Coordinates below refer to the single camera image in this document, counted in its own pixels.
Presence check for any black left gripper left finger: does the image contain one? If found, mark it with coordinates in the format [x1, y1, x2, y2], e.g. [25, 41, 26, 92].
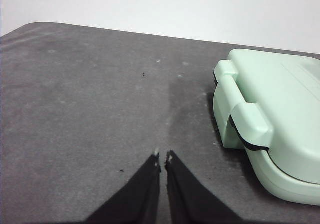
[84, 147, 162, 224]

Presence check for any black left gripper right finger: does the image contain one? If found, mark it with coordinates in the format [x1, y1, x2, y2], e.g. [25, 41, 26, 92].
[164, 150, 245, 224]

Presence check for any mint green griddle lid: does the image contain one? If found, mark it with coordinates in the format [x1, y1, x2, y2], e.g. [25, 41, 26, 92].
[213, 48, 320, 185]

